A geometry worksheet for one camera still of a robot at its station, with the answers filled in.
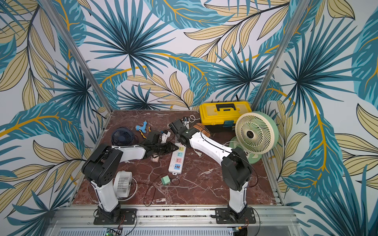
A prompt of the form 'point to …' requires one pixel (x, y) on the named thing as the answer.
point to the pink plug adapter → (155, 160)
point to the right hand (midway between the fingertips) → (182, 135)
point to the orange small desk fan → (204, 129)
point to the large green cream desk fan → (256, 132)
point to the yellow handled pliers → (142, 134)
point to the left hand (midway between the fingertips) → (177, 149)
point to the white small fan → (122, 181)
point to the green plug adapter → (166, 180)
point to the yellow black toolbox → (222, 116)
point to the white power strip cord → (194, 119)
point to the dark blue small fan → (124, 136)
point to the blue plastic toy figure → (143, 128)
